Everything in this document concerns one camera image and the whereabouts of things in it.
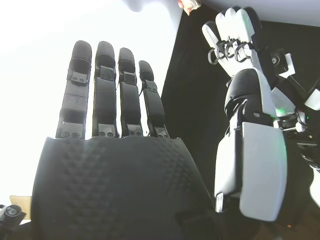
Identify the person's hand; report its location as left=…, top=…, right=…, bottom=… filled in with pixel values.
left=177, top=0, right=202, bottom=16

